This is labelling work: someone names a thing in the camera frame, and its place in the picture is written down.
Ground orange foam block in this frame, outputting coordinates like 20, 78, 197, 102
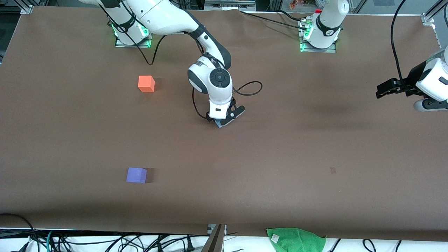
138, 75, 155, 93

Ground purple foam block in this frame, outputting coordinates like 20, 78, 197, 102
126, 167, 148, 184

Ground brown table cover sheet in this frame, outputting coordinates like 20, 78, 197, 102
0, 6, 448, 242

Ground metal background rack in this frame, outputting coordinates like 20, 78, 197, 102
204, 0, 257, 11

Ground green microfibre cloth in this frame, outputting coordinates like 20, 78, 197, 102
266, 227, 327, 252

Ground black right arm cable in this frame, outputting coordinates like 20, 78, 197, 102
98, 0, 263, 120

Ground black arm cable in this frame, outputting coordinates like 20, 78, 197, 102
390, 0, 408, 88
98, 0, 263, 120

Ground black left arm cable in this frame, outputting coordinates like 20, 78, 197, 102
390, 0, 408, 88

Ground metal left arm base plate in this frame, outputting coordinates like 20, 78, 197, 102
299, 21, 337, 54

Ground black table cable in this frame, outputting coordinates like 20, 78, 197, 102
240, 10, 310, 31
278, 9, 302, 20

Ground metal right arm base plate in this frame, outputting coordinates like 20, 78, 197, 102
115, 26, 152, 48

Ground aluminium profile post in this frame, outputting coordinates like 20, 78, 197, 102
201, 224, 227, 252

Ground black looped floor cable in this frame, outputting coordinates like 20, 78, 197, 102
0, 213, 41, 252

